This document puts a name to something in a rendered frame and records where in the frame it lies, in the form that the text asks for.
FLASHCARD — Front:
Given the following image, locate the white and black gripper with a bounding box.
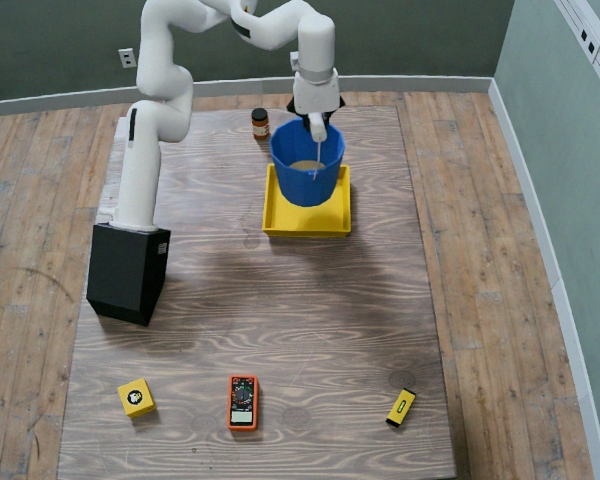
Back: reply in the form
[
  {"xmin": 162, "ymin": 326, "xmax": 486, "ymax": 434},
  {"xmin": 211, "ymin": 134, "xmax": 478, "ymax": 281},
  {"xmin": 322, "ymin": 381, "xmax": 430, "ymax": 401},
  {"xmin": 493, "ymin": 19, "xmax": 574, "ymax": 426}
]
[{"xmin": 287, "ymin": 68, "xmax": 345, "ymax": 133}]

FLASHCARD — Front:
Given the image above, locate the yellow rectangular tray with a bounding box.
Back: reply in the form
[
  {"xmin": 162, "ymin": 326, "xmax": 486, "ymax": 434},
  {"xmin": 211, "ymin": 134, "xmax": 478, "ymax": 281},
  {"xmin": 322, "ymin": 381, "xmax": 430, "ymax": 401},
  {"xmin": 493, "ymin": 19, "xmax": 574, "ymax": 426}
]
[{"xmin": 262, "ymin": 164, "xmax": 351, "ymax": 238}]

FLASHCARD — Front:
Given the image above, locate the small orange jar with black lid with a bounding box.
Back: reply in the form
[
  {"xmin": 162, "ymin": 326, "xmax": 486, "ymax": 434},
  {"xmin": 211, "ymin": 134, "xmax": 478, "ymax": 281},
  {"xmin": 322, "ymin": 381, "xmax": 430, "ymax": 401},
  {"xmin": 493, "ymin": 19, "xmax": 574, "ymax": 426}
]
[{"xmin": 251, "ymin": 108, "xmax": 270, "ymax": 140}]

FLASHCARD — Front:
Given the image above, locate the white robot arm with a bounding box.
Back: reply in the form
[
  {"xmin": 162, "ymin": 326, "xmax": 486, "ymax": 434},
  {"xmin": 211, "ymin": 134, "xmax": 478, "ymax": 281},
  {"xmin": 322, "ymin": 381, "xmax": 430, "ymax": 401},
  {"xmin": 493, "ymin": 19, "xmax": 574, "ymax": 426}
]
[{"xmin": 99, "ymin": 0, "xmax": 335, "ymax": 231}]

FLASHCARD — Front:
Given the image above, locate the yellow pocket level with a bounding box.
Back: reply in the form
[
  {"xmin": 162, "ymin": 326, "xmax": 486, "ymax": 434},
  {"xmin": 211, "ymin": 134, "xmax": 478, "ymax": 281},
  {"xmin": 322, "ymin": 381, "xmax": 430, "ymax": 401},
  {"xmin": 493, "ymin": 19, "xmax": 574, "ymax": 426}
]
[{"xmin": 386, "ymin": 388, "xmax": 416, "ymax": 428}]

